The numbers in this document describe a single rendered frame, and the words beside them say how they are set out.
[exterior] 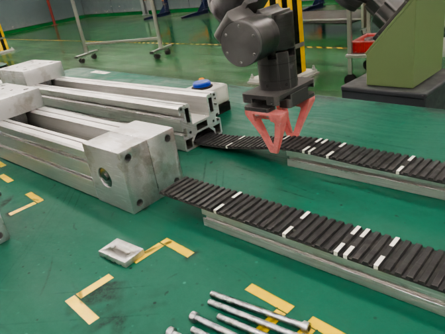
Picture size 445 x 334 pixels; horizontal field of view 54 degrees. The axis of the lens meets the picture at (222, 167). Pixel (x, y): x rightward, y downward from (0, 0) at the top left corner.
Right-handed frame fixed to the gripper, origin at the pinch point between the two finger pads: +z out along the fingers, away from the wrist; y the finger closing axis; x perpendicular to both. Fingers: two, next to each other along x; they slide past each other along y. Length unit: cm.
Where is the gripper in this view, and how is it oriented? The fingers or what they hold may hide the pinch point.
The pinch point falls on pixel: (283, 142)
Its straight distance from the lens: 69.7
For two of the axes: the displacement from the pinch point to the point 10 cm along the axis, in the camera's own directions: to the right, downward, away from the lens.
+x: 7.4, 1.8, -6.5
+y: -6.6, 3.9, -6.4
